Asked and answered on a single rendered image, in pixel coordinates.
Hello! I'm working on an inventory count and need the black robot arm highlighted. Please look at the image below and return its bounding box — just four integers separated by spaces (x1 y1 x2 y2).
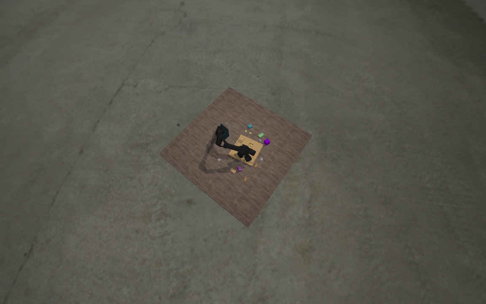
215 126 256 158

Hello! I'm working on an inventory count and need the tan puzzle board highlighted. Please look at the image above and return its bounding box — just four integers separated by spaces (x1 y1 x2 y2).
228 135 263 167

